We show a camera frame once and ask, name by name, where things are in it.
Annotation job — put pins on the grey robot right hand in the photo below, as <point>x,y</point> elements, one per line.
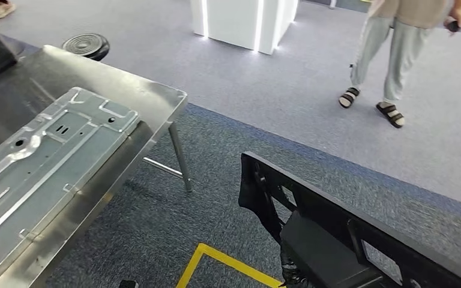
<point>292,272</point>

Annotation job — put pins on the black plastic plate bracket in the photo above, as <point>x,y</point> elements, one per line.
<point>326,254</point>

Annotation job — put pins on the stainless steel workbench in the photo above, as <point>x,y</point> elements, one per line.
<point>135,95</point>

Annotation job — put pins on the yellow floor tape square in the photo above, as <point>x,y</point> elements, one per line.
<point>222,257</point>

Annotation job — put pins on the person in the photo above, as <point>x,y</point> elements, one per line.
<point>397,47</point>

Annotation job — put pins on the white lit display plinth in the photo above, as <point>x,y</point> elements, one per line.
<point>234,22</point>

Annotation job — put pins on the grey stamped metal panel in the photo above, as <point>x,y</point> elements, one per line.
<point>55,159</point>

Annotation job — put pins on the person's hand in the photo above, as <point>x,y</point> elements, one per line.
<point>458,16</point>

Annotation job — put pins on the black round stool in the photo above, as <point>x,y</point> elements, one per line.
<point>85,44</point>

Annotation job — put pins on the person's foot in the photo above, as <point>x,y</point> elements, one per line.
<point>0,9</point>

